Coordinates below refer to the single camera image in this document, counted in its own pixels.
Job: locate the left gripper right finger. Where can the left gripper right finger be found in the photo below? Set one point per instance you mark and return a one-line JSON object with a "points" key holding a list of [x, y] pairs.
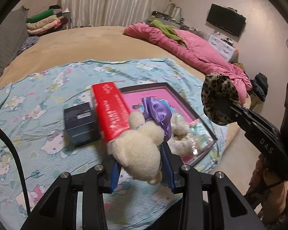
{"points": [[170, 169]]}

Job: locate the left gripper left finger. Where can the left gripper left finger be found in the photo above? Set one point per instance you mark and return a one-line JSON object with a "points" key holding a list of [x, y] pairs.
{"points": [[115, 175]]}

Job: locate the cream plush bear purple bow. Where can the cream plush bear purple bow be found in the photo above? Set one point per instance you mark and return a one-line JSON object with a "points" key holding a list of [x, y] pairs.
{"points": [[137, 150]]}

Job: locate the green wet wipes pack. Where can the green wet wipes pack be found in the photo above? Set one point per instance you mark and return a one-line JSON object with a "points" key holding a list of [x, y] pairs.
{"points": [[200, 134]]}

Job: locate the leopard print cloth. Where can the leopard print cloth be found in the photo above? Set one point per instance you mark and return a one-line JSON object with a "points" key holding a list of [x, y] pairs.
{"points": [[218, 95]]}

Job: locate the floral white cloth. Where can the floral white cloth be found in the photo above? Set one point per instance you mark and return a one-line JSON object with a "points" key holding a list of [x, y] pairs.
{"points": [[182, 142]]}

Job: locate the person's right hand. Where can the person's right hand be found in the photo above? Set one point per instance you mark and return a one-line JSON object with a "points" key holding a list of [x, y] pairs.
{"points": [[273, 201]]}

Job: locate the red white tissue pack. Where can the red white tissue pack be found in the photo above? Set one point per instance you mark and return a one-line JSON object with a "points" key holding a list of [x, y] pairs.
{"points": [[112, 112]]}

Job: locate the dark navy small box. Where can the dark navy small box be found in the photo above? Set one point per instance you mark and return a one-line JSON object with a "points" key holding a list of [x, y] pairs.
{"points": [[80, 123]]}

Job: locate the dark clothes pile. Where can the dark clothes pile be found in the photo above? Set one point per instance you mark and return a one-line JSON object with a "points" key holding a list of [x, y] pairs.
{"points": [[260, 86]]}

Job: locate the pink children's book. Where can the pink children's book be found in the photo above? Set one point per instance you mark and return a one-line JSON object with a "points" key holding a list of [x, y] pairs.
{"points": [[158, 100]]}

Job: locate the dark shallow box tray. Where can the dark shallow box tray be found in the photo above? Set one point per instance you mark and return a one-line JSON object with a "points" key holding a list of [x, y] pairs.
{"points": [[199, 154]]}

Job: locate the light blue cartoon blanket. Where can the light blue cartoon blanket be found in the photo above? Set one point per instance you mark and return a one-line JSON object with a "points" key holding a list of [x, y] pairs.
{"points": [[31, 114]]}

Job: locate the white drawer cabinet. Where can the white drawer cabinet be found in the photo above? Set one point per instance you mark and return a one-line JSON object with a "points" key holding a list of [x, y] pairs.
{"points": [[228, 52]]}

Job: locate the pink quilted duvet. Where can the pink quilted duvet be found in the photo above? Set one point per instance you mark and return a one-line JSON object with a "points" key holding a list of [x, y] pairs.
{"points": [[198, 53]]}

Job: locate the green garment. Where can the green garment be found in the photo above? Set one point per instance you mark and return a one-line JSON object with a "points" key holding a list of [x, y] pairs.
{"points": [[168, 31]]}

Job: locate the stack of folded clothes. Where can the stack of folded clothes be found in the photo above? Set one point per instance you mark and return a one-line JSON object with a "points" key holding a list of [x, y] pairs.
{"points": [[48, 21]]}

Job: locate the white striped curtain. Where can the white striped curtain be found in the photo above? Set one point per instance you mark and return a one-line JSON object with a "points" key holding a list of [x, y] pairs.
{"points": [[107, 12]]}

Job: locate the grey quilted headboard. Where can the grey quilted headboard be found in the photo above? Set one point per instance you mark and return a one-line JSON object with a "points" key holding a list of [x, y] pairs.
{"points": [[13, 33]]}

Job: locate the black wall television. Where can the black wall television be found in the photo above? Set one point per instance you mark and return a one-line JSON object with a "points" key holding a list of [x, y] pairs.
{"points": [[226, 19]]}

